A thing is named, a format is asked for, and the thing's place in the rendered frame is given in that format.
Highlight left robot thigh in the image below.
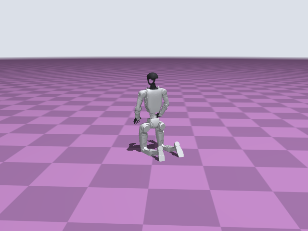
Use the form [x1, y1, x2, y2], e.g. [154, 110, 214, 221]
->
[139, 122, 150, 151]

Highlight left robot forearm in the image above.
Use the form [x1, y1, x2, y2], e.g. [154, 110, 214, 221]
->
[135, 110, 140, 121]

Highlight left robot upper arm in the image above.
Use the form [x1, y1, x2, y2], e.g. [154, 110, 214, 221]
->
[135, 90, 147, 112]

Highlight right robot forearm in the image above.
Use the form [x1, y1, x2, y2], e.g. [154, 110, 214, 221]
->
[158, 106, 167, 117]

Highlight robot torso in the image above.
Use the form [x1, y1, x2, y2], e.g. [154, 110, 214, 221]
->
[144, 87, 162, 128]

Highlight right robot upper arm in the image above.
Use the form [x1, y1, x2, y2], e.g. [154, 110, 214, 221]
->
[161, 88, 169, 108]

